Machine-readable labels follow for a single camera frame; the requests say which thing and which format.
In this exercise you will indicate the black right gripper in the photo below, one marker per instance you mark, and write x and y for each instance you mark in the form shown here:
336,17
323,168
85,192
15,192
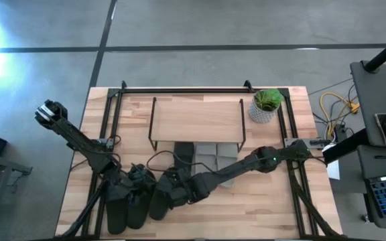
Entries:
181,187

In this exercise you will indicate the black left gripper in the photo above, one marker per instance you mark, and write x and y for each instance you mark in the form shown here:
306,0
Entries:
139,175

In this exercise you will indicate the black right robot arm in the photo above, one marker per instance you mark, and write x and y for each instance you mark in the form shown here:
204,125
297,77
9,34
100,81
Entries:
233,169

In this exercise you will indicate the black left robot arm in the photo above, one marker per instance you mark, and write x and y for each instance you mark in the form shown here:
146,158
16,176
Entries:
75,137

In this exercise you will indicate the wooden shelf black metal legs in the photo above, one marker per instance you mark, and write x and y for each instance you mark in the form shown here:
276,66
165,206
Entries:
196,120

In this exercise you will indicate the white patterned plant pot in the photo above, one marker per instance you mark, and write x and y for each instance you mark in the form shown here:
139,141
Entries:
258,115

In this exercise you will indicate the grey metal stand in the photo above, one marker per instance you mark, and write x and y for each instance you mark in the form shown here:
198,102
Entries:
12,167

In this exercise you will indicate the green potted plant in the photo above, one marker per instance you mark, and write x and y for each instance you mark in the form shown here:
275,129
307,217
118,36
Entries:
268,99

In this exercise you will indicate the white paper sheet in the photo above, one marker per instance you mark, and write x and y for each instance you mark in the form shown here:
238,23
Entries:
333,170

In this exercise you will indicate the black stand bar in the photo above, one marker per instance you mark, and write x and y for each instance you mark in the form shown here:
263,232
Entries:
343,147

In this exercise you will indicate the grey side desk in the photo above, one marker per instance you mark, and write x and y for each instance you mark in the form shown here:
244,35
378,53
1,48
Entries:
374,90

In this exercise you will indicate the black pole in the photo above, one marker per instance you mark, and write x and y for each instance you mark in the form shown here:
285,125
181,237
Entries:
384,53

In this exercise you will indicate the black metal table frame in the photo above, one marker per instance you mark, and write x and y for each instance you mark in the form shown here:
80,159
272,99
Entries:
193,90

